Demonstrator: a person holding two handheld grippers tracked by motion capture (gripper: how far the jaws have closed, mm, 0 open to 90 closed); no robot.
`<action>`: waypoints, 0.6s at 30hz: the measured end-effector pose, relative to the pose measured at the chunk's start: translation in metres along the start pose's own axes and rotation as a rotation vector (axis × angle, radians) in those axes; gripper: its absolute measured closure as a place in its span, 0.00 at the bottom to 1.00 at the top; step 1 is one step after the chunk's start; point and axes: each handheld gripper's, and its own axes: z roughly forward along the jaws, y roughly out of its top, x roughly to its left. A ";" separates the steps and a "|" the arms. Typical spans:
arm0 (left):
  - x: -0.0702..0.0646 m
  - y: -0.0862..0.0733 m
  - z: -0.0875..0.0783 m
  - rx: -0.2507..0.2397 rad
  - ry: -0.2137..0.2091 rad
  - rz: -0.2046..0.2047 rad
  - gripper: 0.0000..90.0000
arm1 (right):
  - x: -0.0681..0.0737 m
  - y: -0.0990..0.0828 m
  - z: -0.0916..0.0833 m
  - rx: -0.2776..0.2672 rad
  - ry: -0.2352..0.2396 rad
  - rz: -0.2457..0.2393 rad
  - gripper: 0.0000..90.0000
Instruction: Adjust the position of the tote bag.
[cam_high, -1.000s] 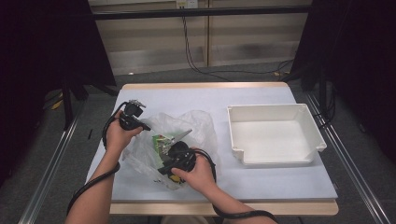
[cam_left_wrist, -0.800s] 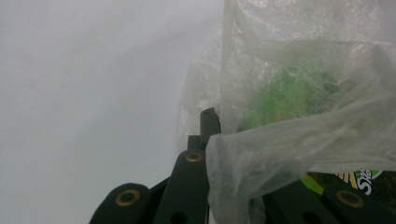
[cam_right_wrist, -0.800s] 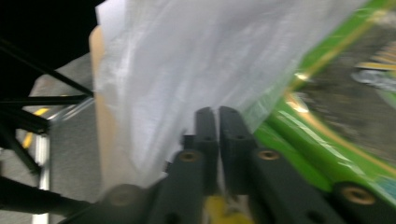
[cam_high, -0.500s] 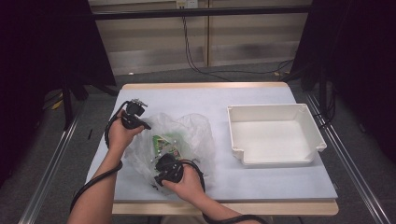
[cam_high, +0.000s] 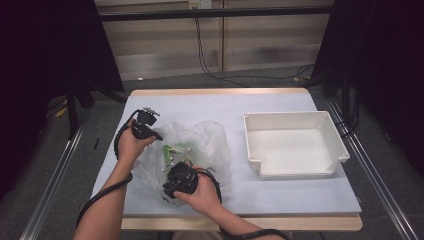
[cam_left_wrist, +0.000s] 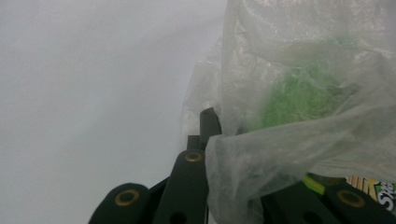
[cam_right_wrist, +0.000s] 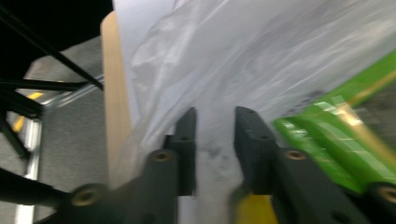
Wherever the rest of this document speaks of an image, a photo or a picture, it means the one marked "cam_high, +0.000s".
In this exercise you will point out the person's left leg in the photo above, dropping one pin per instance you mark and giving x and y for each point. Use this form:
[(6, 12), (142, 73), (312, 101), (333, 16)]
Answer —
[(196, 236)]

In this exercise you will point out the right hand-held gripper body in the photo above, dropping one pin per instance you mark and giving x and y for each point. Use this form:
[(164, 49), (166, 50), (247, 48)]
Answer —
[(183, 178)]

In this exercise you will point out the white wall socket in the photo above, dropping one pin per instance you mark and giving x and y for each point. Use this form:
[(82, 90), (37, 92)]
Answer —
[(200, 4)]

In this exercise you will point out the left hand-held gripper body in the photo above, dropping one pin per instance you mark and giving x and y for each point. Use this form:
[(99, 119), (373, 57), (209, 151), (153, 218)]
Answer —
[(144, 128)]

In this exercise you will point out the black metal stand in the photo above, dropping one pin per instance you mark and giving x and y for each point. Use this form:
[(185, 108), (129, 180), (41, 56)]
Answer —
[(346, 100), (72, 113)]

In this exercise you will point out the white plastic bin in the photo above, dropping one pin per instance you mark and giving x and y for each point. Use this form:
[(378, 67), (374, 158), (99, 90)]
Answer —
[(286, 150)]

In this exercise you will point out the black horizontal bar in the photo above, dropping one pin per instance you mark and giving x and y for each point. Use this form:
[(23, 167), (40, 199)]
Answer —
[(216, 13)]

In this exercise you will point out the small black stick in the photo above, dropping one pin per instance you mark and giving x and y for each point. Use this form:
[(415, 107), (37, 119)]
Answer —
[(96, 143)]

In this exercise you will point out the person's right hand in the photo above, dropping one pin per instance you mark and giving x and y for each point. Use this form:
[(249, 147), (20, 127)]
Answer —
[(205, 196)]

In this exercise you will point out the person's left hand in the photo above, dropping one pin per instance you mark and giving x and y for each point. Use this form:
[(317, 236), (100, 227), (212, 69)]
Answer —
[(130, 148)]

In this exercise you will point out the black curtain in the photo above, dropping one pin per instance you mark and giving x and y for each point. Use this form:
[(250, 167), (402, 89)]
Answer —
[(50, 50), (383, 66)]

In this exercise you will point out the green snack packet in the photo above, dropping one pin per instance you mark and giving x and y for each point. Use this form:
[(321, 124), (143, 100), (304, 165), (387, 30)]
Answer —
[(173, 150)]

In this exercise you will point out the yellow tape piece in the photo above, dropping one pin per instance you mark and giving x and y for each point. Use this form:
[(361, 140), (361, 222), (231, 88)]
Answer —
[(61, 112)]

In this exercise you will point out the metal floor rail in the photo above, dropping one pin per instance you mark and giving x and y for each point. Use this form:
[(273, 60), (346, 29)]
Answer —
[(50, 190), (376, 180)]

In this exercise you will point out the clear plastic bag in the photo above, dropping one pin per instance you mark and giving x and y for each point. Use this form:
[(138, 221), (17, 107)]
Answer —
[(210, 143)]

